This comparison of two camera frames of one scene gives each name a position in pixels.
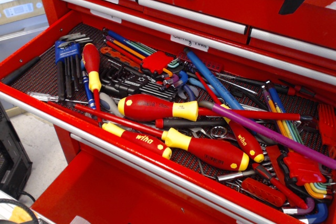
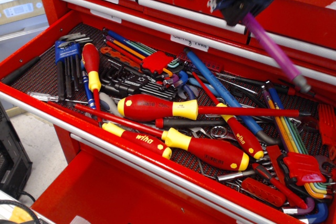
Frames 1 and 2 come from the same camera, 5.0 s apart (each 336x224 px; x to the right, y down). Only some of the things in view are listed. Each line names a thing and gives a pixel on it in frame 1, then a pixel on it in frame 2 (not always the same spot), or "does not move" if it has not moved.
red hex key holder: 327,125 does not move
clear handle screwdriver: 50,97 does not move
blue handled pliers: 192,92 does not move
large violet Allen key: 273,133 → 302,83
